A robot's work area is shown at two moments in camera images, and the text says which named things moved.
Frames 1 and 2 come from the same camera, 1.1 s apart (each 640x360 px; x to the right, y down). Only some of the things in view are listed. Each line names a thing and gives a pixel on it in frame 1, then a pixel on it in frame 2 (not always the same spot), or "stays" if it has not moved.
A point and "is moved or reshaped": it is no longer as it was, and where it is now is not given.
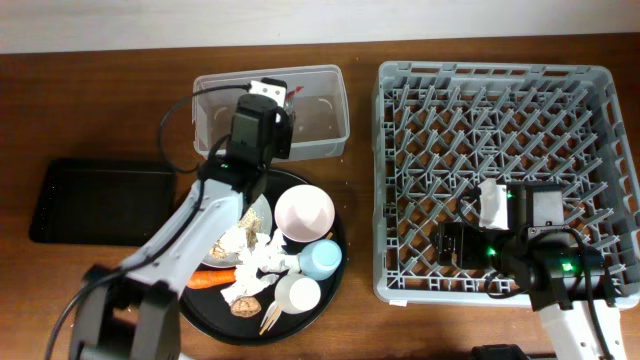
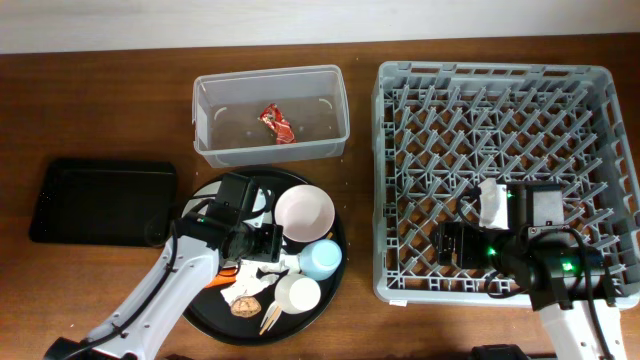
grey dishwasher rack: [439, 129] stays
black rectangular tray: [97, 202] stays
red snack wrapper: [292, 93] is moved or reshaped
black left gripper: [285, 138] → [270, 244]
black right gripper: [466, 257] stays
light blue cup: [320, 259] stays
